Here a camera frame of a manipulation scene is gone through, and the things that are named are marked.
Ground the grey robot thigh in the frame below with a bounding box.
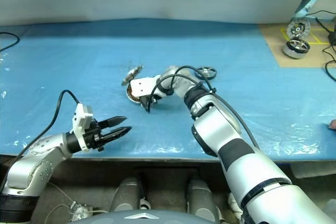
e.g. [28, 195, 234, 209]
[185, 176, 222, 222]
[109, 176, 144, 213]

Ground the black spoked rotor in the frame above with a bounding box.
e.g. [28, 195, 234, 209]
[195, 66, 218, 81]

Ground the blue foam table mat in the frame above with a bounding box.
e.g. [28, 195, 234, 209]
[0, 18, 336, 161]

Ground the copper wound motor stator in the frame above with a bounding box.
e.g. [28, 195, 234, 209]
[120, 64, 145, 106]

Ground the spare upright silver motor lid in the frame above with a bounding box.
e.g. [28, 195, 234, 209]
[286, 18, 312, 39]

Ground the grey left robot thigh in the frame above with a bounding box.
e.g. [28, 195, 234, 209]
[109, 176, 144, 213]

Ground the white shoe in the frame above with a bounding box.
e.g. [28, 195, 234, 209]
[227, 192, 244, 214]

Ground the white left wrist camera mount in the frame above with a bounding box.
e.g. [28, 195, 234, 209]
[70, 103, 95, 152]

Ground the thin black looped cable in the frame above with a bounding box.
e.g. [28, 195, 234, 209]
[0, 32, 20, 52]

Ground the thin white cable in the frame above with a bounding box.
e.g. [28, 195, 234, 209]
[43, 181, 106, 224]

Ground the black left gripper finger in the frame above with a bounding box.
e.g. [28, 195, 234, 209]
[101, 115, 128, 129]
[102, 126, 133, 145]

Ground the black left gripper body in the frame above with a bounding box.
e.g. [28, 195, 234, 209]
[83, 119, 106, 153]

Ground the grey right robot thigh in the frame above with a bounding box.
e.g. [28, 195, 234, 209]
[185, 176, 222, 222]

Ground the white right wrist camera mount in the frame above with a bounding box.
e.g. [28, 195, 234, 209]
[130, 76, 160, 98]

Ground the grey robot torso with emblem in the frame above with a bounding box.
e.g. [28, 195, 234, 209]
[65, 209, 245, 224]

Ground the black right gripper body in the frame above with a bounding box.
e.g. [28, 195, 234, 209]
[140, 94, 160, 108]

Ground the brown cardboard sheet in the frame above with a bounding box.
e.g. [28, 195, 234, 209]
[258, 23, 336, 69]

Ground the spare silver housing with rotor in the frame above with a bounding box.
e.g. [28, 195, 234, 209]
[282, 38, 312, 60]

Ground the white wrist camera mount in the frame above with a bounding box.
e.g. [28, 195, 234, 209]
[70, 103, 95, 152]
[130, 76, 160, 98]

